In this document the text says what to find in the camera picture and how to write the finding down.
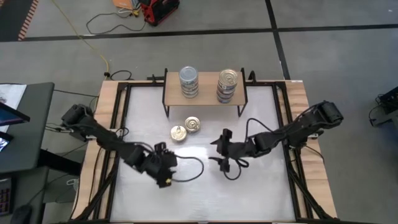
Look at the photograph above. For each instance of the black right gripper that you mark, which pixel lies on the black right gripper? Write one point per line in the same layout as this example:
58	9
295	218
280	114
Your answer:
239	147

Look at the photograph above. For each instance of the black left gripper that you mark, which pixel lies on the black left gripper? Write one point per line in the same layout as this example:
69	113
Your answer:
161	165

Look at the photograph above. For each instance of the gold-lid blue salmon can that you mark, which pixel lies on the gold-lid blue salmon can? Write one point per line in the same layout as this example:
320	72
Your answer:
228	77
226	96
192	124
178	132
225	100
227	90

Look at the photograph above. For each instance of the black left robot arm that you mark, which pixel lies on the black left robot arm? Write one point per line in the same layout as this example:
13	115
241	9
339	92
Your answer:
105	140

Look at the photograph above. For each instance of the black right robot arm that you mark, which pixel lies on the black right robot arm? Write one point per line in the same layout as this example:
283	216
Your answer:
304	124

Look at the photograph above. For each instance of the wooden shelf black metal legs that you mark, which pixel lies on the wooden shelf black metal legs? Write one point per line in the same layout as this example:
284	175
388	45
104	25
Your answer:
206	93

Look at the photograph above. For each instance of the grey desk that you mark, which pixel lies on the grey desk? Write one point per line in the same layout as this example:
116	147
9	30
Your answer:
31	130

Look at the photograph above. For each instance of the black computer mouse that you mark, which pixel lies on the black computer mouse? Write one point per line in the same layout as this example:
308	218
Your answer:
21	214

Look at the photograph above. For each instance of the red black tool case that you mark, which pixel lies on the red black tool case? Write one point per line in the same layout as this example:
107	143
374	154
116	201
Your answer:
158	11

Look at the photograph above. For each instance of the small tablet lit screen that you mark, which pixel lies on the small tablet lit screen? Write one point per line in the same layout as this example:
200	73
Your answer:
4	141

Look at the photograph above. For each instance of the black keyboard lit keys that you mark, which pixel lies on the black keyboard lit keys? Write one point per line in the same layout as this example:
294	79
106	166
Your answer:
5	196

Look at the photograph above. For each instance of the large tablet blue screen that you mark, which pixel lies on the large tablet blue screen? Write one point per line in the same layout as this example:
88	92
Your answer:
9	115

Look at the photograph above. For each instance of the white paper sheet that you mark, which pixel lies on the white paper sheet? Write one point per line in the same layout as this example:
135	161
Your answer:
14	93

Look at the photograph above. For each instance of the orange box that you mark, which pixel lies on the orange box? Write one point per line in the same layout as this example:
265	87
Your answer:
122	3

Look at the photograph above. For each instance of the black equipment stand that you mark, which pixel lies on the black equipment stand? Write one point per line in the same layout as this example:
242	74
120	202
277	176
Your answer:
388	102

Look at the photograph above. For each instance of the dark mat orange striped edge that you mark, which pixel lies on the dark mat orange striped edge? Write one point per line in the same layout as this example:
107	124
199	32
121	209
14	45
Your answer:
12	18

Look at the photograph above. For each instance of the black metal table frame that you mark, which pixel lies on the black metal table frame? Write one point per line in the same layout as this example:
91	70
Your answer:
264	83

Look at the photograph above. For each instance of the black clamp bracket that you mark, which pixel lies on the black clamp bracket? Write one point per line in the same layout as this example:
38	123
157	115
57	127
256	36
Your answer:
252	76
155	77

